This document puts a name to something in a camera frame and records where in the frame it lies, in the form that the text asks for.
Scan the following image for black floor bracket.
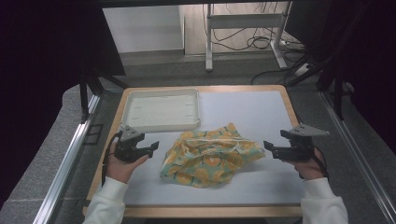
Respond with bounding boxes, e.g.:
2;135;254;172
82;123;105;146

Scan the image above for person's left hand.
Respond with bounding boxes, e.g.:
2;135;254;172
106;141;150;185

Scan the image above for person's right hand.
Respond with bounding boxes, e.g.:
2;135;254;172
284;147;326;181

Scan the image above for yellow green patterned drawstring bag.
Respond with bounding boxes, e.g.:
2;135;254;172
160;122;266;189

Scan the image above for white table mat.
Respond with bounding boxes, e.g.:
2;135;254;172
122;90;307;206

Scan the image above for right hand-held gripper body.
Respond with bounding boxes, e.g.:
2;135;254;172
279;123;331;163

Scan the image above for aluminium rail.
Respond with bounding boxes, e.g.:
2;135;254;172
319;91;396;224
32;93;101;224

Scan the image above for wooden table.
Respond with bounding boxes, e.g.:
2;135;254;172
82;84;304;218

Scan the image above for black metal stand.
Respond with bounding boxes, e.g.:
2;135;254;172
78;69;129;123
285;52;354;121

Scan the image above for white wall panel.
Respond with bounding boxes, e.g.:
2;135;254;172
102;5;185;54

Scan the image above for white power strip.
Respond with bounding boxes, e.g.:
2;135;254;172
293;63;313;77

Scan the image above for black floor cables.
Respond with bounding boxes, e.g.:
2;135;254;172
202;2;312;86

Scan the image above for white metal desk frame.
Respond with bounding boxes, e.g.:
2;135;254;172
205;2;292;73

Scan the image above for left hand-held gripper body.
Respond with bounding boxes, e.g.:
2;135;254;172
113;124;148;163

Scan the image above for white plastic tray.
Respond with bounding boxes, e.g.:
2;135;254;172
120;88;202;134

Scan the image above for dark curtain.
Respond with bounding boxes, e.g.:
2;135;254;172
0;0;127;210
284;0;396;154

